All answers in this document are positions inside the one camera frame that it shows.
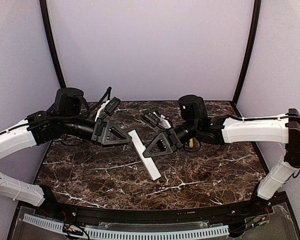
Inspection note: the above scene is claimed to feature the yellow handled screwdriver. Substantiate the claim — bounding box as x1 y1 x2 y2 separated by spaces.
188 139 194 148

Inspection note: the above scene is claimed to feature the white remote control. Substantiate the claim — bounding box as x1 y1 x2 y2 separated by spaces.
128 129 162 181

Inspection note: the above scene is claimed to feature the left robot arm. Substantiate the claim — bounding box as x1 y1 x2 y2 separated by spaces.
0 87 132 207

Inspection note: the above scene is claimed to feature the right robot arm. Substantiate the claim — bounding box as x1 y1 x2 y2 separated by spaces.
142 94 300 201

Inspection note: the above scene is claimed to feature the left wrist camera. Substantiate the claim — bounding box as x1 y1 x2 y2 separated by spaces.
94 97 121 121

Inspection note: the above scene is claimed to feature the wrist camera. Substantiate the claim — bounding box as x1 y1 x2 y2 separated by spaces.
94 97 121 121
142 111 173 130

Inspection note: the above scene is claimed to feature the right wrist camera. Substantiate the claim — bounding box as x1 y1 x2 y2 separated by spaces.
142 111 173 130

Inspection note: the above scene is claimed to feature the black front table rail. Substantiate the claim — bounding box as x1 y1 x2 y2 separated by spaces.
46 202 253 225

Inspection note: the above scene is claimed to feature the white slotted cable duct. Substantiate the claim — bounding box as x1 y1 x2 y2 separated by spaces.
22 213 230 240

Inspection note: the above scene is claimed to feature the black left frame post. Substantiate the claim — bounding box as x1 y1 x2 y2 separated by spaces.
39 0 67 88

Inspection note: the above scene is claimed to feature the black frame post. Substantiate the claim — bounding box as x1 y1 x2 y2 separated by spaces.
39 0 67 88
232 0 262 106

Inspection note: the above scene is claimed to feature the black right frame post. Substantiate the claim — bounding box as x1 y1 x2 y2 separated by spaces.
232 0 262 106

